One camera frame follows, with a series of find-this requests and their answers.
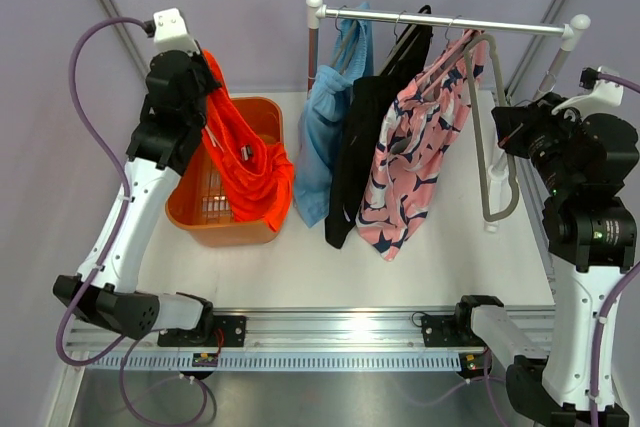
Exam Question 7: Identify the slotted cable duct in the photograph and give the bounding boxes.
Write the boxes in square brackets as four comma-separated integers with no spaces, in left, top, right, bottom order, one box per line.
[92,351,462,372]

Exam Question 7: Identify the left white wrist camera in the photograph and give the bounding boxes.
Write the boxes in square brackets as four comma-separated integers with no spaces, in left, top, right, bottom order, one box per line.
[144,8,201,56]

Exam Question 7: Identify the black shorts hanger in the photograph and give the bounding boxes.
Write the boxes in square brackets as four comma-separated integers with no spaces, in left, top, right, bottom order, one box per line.
[377,24,420,76]

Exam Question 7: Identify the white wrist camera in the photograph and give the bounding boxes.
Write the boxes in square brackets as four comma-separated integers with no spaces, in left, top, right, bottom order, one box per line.
[144,8,201,56]
[551,66,624,118]

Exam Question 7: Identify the orange shorts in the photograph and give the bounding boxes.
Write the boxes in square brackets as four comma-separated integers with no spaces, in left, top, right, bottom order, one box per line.
[202,50,294,232]

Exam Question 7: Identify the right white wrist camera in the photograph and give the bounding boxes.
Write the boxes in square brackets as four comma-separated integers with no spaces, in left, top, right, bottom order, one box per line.
[551,66,624,118]

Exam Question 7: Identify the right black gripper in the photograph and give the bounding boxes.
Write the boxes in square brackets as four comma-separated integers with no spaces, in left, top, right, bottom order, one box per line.
[494,91,585,195]

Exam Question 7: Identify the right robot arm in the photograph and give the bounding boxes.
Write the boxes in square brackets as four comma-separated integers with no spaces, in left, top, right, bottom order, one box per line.
[452,93,639,426]

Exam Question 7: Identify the black shorts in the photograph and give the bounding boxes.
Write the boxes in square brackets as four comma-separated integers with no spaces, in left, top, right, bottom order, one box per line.
[324,25,433,249]

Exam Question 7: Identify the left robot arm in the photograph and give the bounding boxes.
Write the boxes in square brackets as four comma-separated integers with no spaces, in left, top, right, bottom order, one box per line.
[53,50,219,346]

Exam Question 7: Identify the aluminium mounting rail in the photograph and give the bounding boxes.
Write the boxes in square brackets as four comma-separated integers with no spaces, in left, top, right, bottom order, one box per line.
[64,308,556,352]

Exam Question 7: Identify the pink patterned shorts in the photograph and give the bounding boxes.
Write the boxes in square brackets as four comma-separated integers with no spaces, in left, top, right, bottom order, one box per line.
[356,43,486,261]

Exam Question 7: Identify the white clothes rack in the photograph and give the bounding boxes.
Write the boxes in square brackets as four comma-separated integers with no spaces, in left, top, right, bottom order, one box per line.
[306,0,591,232]

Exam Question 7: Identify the light blue shorts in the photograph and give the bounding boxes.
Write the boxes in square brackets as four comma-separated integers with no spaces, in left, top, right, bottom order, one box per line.
[294,19,373,228]

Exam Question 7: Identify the grey hanger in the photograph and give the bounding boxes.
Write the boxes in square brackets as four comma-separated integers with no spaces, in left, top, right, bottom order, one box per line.
[463,33,520,233]

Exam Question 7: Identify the pink hanger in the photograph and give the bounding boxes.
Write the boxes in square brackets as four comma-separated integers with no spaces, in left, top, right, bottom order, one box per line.
[417,29,478,97]

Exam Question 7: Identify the orange plastic basket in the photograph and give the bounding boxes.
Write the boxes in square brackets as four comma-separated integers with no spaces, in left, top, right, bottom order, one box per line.
[165,97,284,247]

